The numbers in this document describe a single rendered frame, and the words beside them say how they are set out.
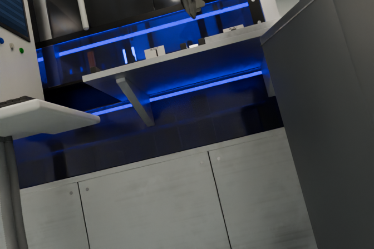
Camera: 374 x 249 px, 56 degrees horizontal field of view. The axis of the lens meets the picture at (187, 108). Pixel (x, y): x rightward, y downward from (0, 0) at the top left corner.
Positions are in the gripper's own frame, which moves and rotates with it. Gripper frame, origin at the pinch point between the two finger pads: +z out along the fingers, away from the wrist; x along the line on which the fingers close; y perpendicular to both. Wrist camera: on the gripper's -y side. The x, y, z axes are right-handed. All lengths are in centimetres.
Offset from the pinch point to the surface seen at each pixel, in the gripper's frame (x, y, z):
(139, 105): 17.4, -19.9, 26.3
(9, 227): 40, -67, 58
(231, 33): -16.4, 2.4, 14.7
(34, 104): -5, -55, 27
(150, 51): 29.5, -6.1, 1.1
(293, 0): 320, 398, -187
